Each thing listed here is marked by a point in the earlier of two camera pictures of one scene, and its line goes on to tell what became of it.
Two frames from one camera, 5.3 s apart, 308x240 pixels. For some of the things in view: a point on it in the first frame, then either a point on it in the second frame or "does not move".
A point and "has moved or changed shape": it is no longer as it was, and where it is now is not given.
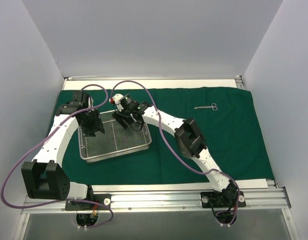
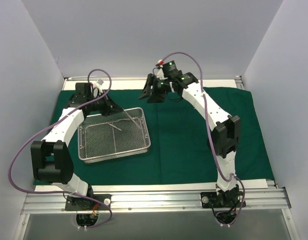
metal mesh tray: [116, 141] does not move
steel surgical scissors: [213, 106] has moved or changed shape
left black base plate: [104, 199] does not move
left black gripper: [91, 122] → [106, 105]
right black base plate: [222, 199] does not move
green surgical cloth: [227, 116] does not move
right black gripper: [122, 118] → [156, 88]
